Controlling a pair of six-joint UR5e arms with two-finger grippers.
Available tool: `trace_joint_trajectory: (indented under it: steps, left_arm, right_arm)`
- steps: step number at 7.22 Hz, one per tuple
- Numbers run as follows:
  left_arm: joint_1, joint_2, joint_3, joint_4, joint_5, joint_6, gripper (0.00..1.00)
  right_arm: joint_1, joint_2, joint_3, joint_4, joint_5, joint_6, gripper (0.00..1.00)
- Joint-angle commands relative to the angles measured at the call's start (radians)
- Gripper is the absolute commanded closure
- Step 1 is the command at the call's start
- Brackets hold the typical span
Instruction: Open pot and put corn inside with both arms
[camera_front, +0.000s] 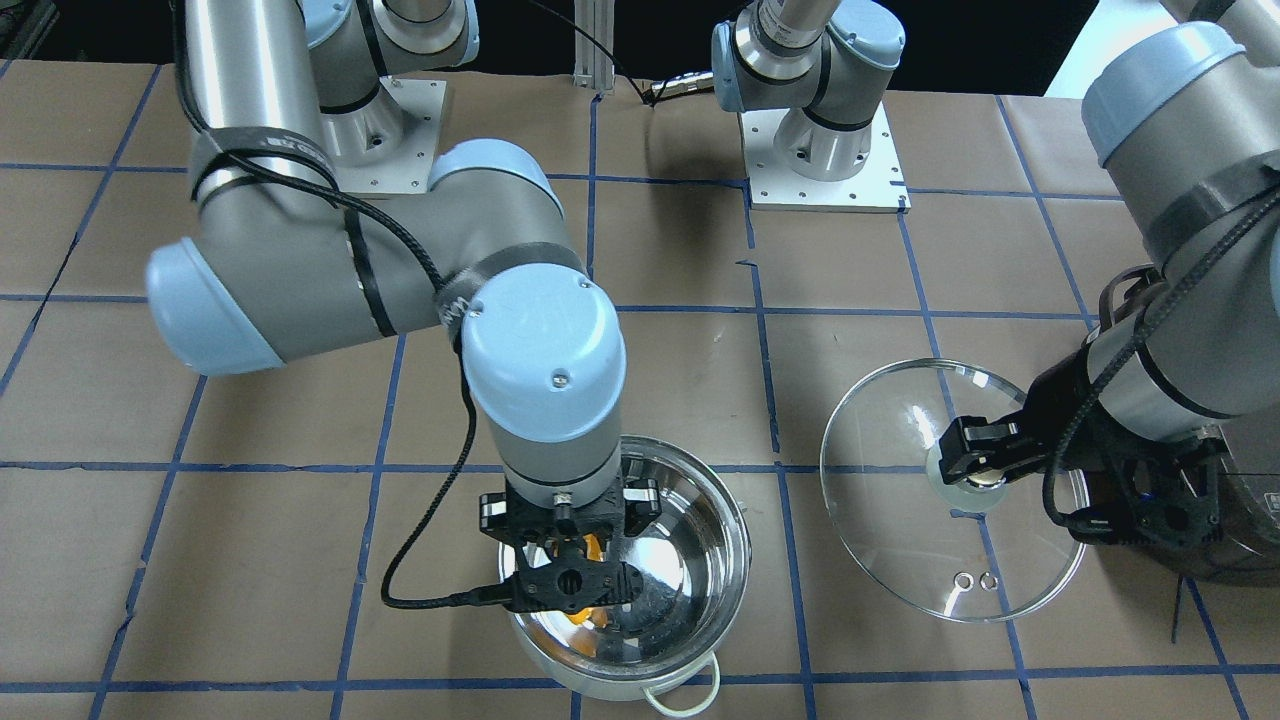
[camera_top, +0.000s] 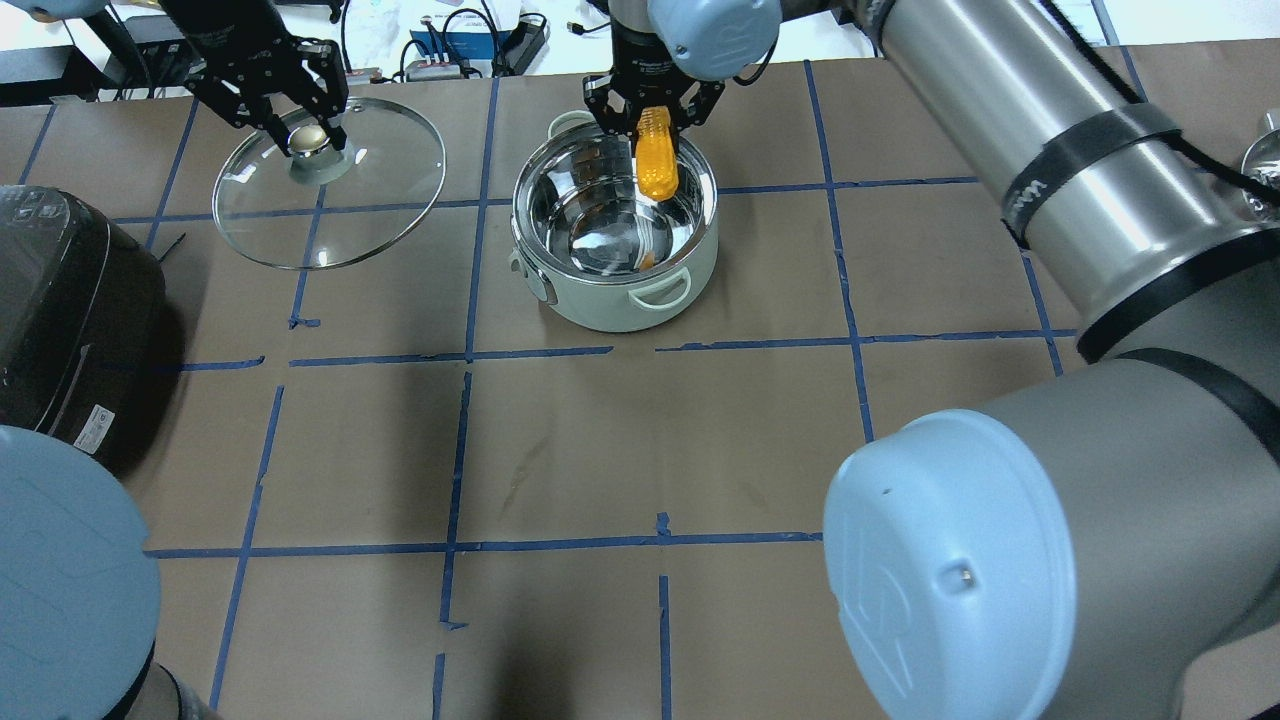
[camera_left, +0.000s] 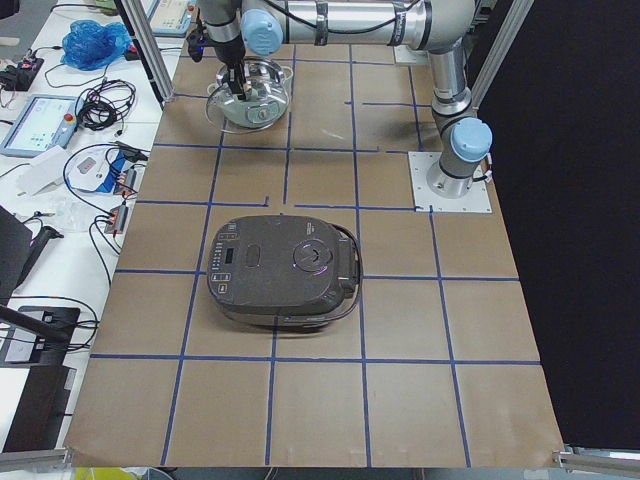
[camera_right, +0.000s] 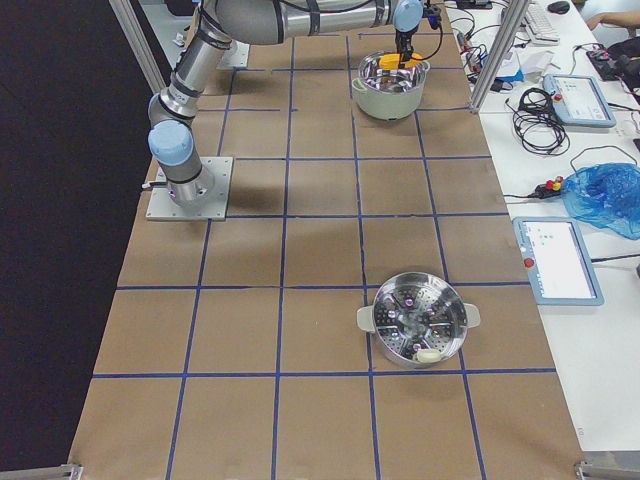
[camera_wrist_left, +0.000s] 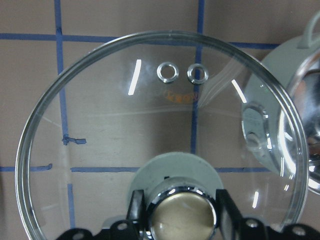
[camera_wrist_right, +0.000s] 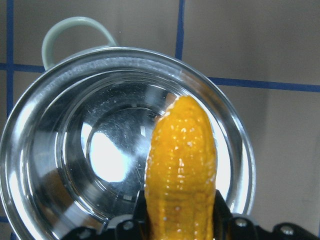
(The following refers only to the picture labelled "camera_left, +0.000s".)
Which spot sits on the blue plastic bag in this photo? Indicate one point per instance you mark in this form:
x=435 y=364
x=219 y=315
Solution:
x=90 y=46

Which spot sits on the aluminium frame post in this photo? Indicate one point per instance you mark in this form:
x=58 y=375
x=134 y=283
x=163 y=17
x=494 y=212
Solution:
x=134 y=18

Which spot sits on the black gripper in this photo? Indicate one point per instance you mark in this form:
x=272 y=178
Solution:
x=231 y=51

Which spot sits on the white cardboard box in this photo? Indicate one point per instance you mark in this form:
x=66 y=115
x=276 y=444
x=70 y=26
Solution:
x=46 y=169

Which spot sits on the glass pot lid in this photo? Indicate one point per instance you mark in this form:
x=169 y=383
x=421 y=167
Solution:
x=265 y=104

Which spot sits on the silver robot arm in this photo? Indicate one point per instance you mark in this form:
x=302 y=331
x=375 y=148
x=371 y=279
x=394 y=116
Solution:
x=366 y=75

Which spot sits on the near teach pendant tablet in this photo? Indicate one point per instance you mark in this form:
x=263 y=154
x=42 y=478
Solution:
x=46 y=121

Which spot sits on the teach pendant tablet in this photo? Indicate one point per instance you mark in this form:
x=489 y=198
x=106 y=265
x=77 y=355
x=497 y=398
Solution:
x=46 y=121
x=170 y=18

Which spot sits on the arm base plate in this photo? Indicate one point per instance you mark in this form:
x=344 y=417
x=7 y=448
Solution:
x=435 y=192

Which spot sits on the white round device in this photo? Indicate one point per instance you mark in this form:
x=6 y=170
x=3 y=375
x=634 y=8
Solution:
x=90 y=173

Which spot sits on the black rice cooker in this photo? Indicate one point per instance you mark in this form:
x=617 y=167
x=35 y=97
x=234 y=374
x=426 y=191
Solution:
x=284 y=271

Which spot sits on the far teach pendant tablet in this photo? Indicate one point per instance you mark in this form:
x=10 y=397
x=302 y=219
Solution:
x=170 y=18

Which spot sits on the emergency stop button box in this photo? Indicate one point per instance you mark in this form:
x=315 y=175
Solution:
x=131 y=53

